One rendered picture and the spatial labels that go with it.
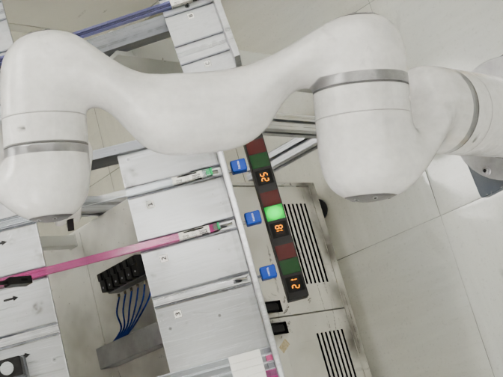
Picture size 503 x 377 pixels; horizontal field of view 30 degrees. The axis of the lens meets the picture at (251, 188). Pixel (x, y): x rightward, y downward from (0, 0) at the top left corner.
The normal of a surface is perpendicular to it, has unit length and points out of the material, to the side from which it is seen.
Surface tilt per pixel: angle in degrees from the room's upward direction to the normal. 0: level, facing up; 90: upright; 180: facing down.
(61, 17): 90
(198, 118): 53
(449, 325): 0
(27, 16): 90
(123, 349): 0
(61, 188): 77
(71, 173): 91
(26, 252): 48
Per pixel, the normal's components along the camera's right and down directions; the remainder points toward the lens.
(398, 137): 0.52, -0.09
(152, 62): 0.32, 0.90
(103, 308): -0.70, 0.00
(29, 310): 0.03, -0.27
